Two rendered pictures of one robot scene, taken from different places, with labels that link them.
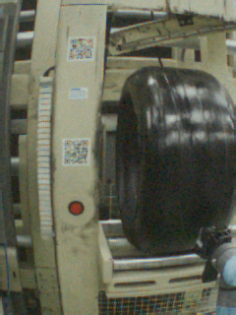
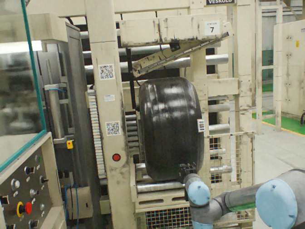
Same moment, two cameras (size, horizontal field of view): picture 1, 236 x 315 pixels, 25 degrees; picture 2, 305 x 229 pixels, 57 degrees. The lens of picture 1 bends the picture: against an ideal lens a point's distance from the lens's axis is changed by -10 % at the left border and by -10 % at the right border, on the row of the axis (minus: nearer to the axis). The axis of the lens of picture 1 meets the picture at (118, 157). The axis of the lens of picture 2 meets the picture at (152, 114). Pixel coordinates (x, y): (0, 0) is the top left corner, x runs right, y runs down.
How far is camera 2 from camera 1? 0.27 m
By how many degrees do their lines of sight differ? 8
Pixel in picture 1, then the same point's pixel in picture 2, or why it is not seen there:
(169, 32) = (165, 57)
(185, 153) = (163, 122)
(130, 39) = (144, 66)
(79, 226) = (119, 167)
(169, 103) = (154, 98)
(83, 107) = (113, 105)
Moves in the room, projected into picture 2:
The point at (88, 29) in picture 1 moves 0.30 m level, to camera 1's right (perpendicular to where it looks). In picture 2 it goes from (108, 59) to (169, 53)
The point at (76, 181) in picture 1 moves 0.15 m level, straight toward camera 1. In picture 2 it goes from (115, 143) to (110, 153)
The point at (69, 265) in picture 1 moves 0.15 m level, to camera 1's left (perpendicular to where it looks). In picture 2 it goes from (115, 192) to (88, 193)
